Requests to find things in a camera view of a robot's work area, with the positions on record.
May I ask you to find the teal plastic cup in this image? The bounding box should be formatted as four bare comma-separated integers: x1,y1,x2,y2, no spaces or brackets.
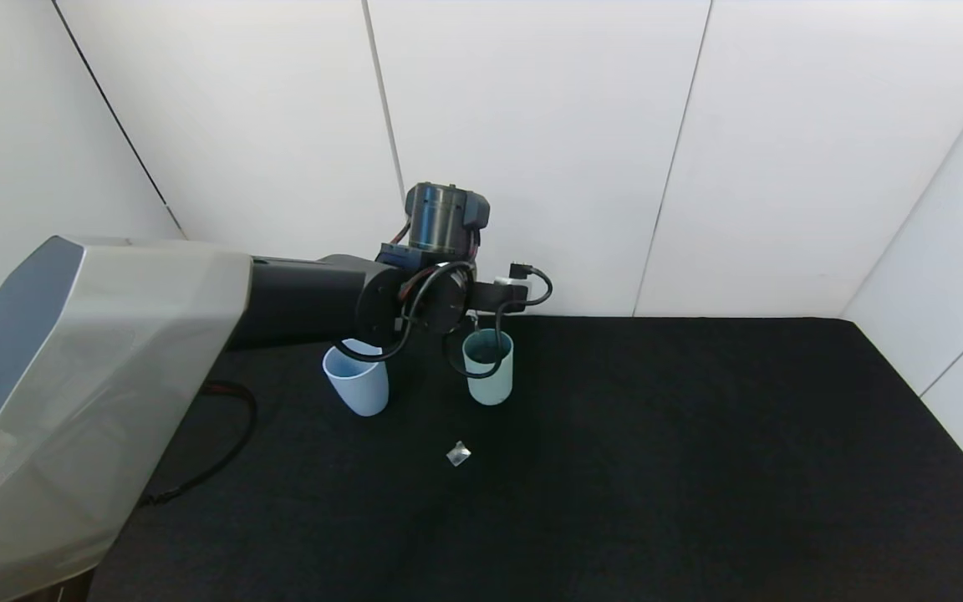
462,328,515,407

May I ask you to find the blue plastic cup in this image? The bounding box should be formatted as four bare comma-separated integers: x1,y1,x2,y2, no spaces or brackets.
322,339,390,417

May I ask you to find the black camera cable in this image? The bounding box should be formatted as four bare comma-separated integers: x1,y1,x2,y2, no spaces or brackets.
443,263,554,380

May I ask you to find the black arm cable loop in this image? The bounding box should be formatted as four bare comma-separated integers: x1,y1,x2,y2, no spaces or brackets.
334,262,477,365

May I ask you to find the thick black trailing cable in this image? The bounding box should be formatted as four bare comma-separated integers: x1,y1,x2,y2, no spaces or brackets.
137,380,259,508

